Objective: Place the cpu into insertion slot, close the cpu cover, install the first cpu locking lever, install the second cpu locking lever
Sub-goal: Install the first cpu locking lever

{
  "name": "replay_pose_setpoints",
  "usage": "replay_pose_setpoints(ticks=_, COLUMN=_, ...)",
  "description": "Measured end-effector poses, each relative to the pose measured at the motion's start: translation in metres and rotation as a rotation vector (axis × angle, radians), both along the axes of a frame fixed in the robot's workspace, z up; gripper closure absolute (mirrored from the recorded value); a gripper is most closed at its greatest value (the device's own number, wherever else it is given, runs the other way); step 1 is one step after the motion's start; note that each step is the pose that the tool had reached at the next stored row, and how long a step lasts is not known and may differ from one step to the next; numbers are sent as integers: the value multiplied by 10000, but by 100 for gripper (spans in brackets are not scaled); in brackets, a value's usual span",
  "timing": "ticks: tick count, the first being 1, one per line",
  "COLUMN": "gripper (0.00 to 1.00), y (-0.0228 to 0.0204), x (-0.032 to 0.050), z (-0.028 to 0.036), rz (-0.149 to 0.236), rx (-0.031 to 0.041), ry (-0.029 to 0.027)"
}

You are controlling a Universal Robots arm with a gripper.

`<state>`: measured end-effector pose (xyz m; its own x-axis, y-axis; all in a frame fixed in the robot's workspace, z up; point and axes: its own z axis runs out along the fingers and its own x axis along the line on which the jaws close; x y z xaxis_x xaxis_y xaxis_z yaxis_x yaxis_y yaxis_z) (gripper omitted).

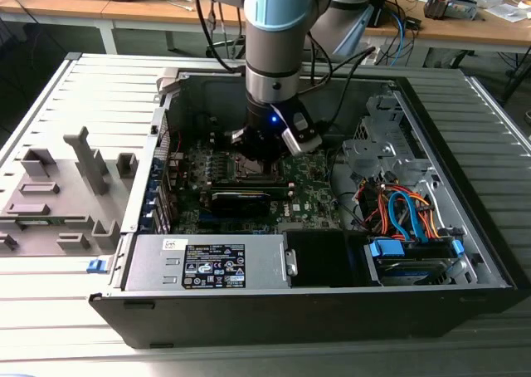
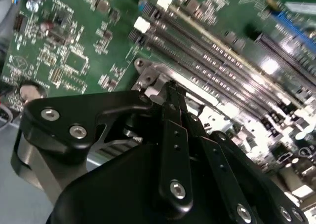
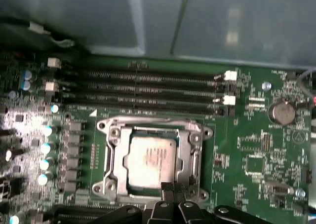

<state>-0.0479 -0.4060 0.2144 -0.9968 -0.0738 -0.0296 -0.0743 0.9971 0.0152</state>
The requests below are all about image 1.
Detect green motherboard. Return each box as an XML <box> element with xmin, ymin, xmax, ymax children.
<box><xmin>168</xmin><ymin>132</ymin><xmax>346</xmax><ymax>235</ymax></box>

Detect grey metal part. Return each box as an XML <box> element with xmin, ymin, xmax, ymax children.
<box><xmin>446</xmin><ymin>0</ymin><xmax>479</xmax><ymax>21</ymax></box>

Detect hard disk blue carrier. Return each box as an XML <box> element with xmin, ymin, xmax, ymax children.
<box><xmin>364</xmin><ymin>235</ymin><xmax>464</xmax><ymax>287</ymax></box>

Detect black camera cable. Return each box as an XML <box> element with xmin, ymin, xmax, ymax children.
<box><xmin>306</xmin><ymin>32</ymin><xmax>377</xmax><ymax>125</ymax></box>

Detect wooden desk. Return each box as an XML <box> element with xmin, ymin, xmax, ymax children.
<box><xmin>364</xmin><ymin>0</ymin><xmax>531</xmax><ymax>69</ymax></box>
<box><xmin>0</xmin><ymin>0</ymin><xmax>248</xmax><ymax>54</ymax></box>

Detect orange wire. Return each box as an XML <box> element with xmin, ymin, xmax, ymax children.
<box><xmin>379</xmin><ymin>184</ymin><xmax>441</xmax><ymax>240</ymax></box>

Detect red black wire bundle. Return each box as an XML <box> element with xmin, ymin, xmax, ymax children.
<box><xmin>355</xmin><ymin>179</ymin><xmax>385</xmax><ymax>231</ymax></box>

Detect blue room cable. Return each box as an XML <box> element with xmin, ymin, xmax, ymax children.
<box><xmin>392</xmin><ymin>11</ymin><xmax>417</xmax><ymax>66</ymax></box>

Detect black PC case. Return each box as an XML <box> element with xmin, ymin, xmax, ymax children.
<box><xmin>88</xmin><ymin>67</ymin><xmax>527</xmax><ymax>350</ymax></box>

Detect grey parts rack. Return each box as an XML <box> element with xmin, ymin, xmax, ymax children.
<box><xmin>0</xmin><ymin>125</ymin><xmax>140</xmax><ymax>258</ymax></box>

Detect blue wire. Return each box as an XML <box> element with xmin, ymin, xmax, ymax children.
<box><xmin>387</xmin><ymin>188</ymin><xmax>431</xmax><ymax>244</ymax></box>

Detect black upright box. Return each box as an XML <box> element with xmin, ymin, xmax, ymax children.
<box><xmin>368</xmin><ymin>0</ymin><xmax>392</xmax><ymax>28</ymax></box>

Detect black graphics card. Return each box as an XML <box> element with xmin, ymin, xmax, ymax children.
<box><xmin>209</xmin><ymin>190</ymin><xmax>273</xmax><ymax>219</ymax></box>

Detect white paper sheet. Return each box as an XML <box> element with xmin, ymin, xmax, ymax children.
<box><xmin>485</xmin><ymin>2</ymin><xmax>531</xmax><ymax>24</ymax></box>

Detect grey power supply unit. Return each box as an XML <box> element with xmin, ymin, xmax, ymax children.
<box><xmin>122</xmin><ymin>233</ymin><xmax>300</xmax><ymax>293</ymax></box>

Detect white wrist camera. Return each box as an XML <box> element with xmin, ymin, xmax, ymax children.
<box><xmin>280</xmin><ymin>111</ymin><xmax>324</xmax><ymax>158</ymax></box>

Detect metal drive cage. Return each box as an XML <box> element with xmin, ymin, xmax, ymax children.
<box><xmin>340</xmin><ymin>94</ymin><xmax>436</xmax><ymax>187</ymax></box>

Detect CPU cooler copper fins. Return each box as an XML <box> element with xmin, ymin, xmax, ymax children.
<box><xmin>422</xmin><ymin>0</ymin><xmax>448</xmax><ymax>21</ymax></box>

